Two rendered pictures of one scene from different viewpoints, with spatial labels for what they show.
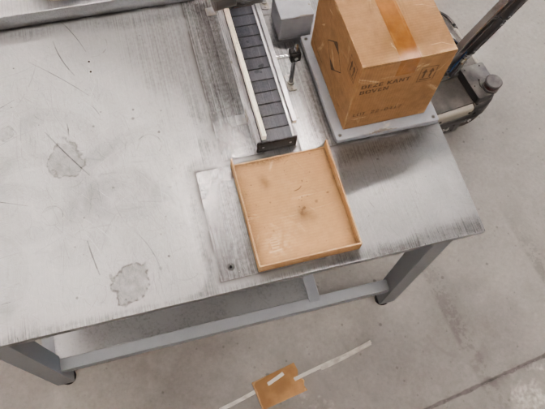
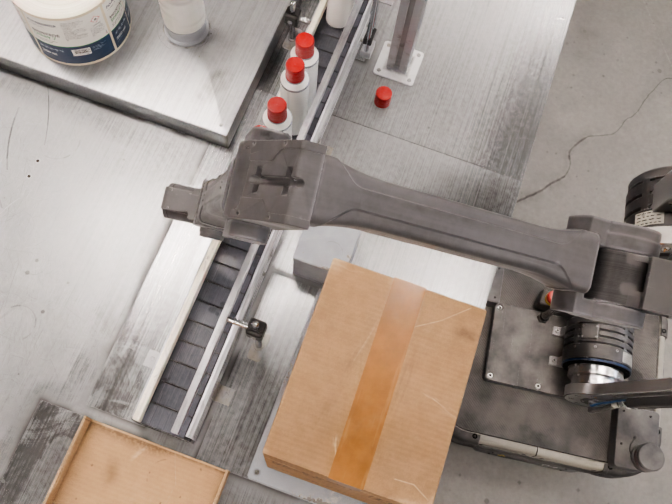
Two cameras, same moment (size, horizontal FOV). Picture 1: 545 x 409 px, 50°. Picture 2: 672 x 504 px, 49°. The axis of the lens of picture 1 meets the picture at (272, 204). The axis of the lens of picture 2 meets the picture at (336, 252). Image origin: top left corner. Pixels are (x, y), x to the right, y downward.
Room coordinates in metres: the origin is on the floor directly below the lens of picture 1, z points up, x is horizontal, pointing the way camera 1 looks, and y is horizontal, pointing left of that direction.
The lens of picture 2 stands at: (0.81, -0.24, 2.15)
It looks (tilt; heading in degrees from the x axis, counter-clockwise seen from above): 70 degrees down; 32
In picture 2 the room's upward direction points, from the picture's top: 11 degrees clockwise
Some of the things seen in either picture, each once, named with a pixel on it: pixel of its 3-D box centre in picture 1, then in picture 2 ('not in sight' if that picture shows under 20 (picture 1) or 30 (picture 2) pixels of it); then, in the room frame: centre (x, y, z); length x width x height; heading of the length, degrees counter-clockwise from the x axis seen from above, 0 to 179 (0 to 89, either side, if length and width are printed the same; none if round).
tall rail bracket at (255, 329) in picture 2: (285, 66); (245, 331); (0.99, 0.02, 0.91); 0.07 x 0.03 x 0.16; 112
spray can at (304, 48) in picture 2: not in sight; (303, 73); (1.40, 0.27, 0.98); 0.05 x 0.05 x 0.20
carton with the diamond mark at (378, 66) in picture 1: (376, 45); (369, 393); (1.04, -0.21, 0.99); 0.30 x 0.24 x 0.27; 23
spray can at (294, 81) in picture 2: not in sight; (294, 96); (1.35, 0.25, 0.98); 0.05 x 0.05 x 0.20
